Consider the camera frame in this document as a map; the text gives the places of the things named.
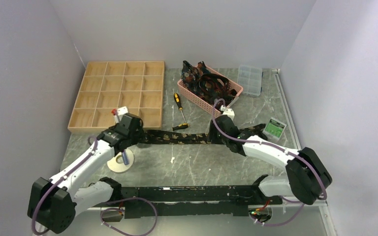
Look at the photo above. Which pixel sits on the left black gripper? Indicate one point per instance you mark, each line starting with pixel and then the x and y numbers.
pixel 138 134

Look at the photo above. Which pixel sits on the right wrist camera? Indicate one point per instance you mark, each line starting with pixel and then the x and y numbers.
pixel 227 112

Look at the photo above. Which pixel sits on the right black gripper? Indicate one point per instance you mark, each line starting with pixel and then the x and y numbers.
pixel 212 136

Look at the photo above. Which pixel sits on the pink plastic basket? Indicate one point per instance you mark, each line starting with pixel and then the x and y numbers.
pixel 204 105

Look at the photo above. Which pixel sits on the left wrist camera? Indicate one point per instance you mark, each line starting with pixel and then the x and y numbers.
pixel 118 113

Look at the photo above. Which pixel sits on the black yellow screwdriver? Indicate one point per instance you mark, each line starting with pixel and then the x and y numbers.
pixel 177 100
pixel 180 127

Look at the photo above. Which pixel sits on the black gold patterned tie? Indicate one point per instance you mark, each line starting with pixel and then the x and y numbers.
pixel 159 137

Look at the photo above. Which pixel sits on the white tape roll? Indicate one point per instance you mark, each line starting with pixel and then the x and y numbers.
pixel 116 165

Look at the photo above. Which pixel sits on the green screw bit box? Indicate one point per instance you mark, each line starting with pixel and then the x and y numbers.
pixel 274 129

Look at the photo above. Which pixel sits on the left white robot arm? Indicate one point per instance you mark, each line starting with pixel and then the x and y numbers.
pixel 54 202

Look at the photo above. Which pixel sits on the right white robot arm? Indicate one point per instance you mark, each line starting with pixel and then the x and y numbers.
pixel 306 177

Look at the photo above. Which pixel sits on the clear plastic organizer box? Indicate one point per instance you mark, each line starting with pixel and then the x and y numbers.
pixel 250 79

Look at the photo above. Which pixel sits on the lower black yellow screwdriver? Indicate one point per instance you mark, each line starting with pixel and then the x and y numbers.
pixel 180 127

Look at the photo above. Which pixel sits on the upper black yellow screwdriver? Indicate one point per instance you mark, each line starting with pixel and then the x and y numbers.
pixel 177 100

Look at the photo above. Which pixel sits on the pile of patterned ties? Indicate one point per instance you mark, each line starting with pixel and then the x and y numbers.
pixel 206 85

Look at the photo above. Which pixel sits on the blue red small screwdriver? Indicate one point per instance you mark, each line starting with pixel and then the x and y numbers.
pixel 124 158

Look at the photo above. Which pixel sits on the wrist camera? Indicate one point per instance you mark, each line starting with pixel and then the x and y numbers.
pixel 227 112
pixel 118 113

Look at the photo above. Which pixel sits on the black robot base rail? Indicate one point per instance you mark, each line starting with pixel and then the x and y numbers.
pixel 236 200

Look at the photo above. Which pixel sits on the wooden compartment tray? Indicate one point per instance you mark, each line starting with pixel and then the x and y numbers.
pixel 108 85

